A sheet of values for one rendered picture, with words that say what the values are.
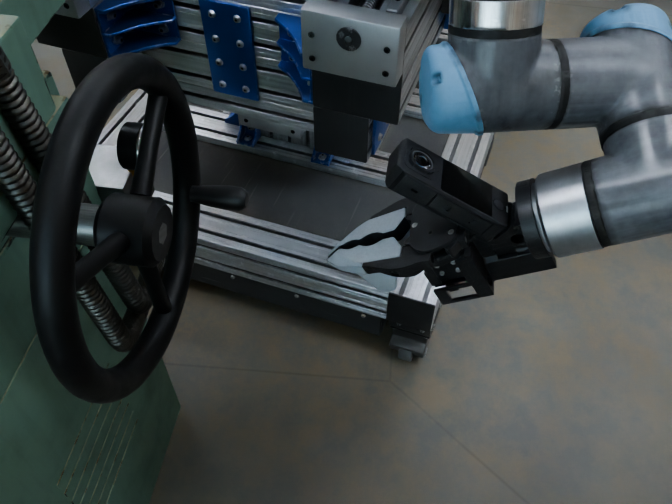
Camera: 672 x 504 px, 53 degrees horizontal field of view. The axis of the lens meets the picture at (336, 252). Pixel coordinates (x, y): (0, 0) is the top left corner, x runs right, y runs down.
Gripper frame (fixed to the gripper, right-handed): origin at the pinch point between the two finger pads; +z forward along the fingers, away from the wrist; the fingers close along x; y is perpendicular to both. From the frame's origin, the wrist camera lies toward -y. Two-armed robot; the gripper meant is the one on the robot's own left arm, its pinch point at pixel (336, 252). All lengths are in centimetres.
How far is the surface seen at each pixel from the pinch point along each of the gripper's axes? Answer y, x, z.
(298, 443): 58, 10, 44
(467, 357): 74, 34, 16
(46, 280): -22.9, -19.4, 5.0
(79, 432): 11.8, -9.3, 45.2
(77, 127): -27.6, -10.9, 1.9
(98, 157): -9.1, 19.7, 35.8
